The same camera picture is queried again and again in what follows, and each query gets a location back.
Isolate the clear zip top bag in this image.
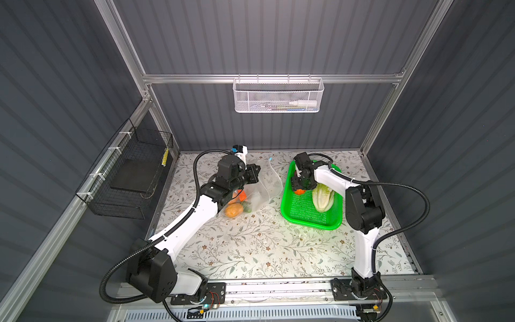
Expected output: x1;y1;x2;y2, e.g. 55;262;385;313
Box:
222;158;283;216

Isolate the toy potato yellow brown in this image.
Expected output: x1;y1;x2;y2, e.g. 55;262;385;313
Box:
225;203;244;218

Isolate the toy green chili pepper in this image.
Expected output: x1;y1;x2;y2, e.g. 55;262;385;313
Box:
241;201;253;213

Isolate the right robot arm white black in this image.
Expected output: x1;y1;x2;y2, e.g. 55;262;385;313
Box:
291;152;386;299

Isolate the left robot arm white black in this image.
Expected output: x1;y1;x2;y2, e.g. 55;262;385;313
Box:
126;146;261;303

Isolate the toy napa cabbage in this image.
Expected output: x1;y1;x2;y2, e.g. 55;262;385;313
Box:
312;183;335;213

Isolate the green plastic basket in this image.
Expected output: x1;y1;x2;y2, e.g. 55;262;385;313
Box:
280;161;343;230

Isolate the yellow tag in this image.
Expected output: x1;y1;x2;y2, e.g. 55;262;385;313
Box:
161;148;169;167

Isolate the white marker pen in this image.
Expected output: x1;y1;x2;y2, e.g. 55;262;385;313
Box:
288;100;318;108

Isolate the black flat pad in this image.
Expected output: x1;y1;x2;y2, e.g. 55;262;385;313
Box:
110;159;158;193

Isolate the white ribbed vent panel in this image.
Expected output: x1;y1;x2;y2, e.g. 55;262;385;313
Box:
122;305;361;322

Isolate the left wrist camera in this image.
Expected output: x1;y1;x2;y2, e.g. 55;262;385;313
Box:
231;145;248;163

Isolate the right black corrugated cable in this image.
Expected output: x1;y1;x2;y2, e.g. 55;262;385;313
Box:
307;152;431;279

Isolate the black corrugated cable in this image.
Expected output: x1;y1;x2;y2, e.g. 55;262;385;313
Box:
98;149;232;305
307;152;431;279

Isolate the white wire mesh basket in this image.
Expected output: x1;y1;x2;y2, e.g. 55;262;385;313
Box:
232;75;325;114

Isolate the black wire cage basket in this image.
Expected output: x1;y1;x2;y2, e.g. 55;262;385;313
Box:
76;122;174;219

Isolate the left black corrugated cable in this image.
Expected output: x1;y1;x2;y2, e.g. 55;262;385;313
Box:
98;149;232;305

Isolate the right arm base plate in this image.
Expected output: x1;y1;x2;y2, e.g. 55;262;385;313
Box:
330;276;388;301

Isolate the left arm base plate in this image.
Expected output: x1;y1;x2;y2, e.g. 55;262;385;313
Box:
170;282;227;305

